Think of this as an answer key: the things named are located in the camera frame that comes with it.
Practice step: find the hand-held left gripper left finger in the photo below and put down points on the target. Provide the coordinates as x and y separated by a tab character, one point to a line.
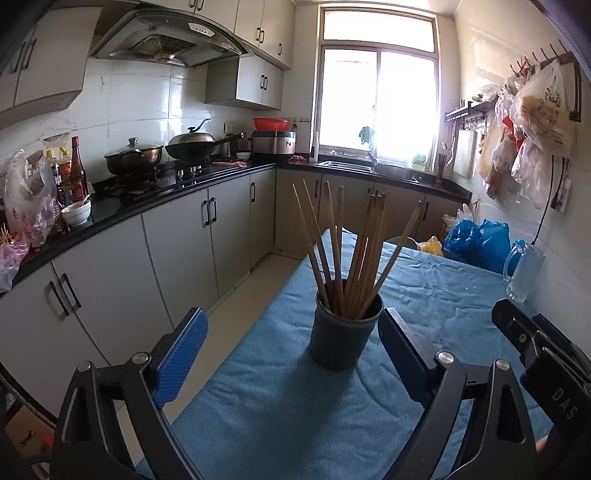
184	350

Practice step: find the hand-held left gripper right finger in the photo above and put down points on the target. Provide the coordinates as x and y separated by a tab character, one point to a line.
401	350

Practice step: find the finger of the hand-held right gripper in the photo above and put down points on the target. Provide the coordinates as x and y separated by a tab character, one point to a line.
554	337
515	325

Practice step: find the dark round utensil cup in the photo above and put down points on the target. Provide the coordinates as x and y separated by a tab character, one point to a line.
341	341

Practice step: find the bundle of wooden chopsticks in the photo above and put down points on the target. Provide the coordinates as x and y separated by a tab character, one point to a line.
364	258

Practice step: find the clear glass mug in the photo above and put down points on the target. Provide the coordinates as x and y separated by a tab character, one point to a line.
526	277

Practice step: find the blue plastic bag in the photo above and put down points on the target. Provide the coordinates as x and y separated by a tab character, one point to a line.
494	247
461	242

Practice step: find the yellow plastic bag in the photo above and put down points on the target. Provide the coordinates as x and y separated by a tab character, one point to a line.
432	247

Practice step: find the blue tablecloth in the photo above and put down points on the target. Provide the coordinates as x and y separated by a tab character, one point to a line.
286	415

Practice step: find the white plastic bag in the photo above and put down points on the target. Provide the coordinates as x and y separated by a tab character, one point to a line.
459	214

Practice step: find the bunch of hanging plastic bags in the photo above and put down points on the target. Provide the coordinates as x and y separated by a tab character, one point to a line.
512	157

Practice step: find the black kitchen countertop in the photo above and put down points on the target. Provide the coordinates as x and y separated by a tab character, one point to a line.
194	182

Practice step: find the white mortar bowl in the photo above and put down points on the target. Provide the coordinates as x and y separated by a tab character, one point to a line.
76	214

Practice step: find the dark utensil holder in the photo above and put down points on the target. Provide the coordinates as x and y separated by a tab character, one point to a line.
442	166

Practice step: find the cardboard box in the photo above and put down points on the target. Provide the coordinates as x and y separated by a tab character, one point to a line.
27	434

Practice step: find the white cutting board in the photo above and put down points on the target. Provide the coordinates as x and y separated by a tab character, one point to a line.
464	154

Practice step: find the black gas stove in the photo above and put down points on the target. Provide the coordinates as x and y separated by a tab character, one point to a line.
184	171

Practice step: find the green item on windowsill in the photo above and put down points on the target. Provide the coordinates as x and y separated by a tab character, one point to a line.
419	161

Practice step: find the pink dishcloth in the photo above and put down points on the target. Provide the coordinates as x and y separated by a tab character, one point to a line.
228	163

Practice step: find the metal faucet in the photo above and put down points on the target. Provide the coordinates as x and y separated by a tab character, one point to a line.
372	159

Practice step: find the pink plastic bag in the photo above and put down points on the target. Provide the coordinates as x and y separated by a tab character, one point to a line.
11	263

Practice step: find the steel sink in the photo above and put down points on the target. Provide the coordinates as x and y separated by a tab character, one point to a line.
344	165

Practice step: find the dark pot with lid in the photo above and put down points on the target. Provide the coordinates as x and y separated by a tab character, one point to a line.
134	157

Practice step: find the black wok with lid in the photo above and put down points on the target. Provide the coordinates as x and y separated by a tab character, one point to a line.
191	145

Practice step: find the tall dark sauce bottle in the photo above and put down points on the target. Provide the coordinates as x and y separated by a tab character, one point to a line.
77	175

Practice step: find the metal kettle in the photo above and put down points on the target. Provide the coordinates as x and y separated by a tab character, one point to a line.
227	146

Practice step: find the clear bag of flatbread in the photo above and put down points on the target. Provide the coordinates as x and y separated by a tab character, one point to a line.
547	115

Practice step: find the cluster of condiment bottles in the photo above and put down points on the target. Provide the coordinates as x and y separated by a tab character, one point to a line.
57	177

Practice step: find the pink rag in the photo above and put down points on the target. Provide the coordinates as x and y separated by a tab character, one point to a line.
298	158

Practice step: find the green hanging cloth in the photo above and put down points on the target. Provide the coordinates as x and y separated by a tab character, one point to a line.
368	134

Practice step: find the clear plastic bag red print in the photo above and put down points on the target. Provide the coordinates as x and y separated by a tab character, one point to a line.
27	198

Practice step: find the white plastic bottle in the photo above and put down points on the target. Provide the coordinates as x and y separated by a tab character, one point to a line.
315	147

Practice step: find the silver rice cooker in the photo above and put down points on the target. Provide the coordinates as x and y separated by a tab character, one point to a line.
273	144

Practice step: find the red plastic basin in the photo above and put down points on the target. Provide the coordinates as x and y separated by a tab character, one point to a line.
271	123

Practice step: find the kitchen window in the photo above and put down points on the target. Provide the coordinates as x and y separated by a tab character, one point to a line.
376	101

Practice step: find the grey range hood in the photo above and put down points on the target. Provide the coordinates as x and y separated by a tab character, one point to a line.
175	37

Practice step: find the upper kitchen cabinet row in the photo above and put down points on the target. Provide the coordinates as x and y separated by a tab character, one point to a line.
268	32

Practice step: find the white wall socket with plug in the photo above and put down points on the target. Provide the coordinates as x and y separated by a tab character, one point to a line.
562	196

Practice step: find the black wall shelf rack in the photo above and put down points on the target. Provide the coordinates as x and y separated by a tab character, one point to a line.
471	110

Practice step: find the black wall hook rack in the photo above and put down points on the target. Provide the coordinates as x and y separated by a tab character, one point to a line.
565	60

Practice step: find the small wall cabinet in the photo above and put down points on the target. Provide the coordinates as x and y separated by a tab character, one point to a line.
249	83

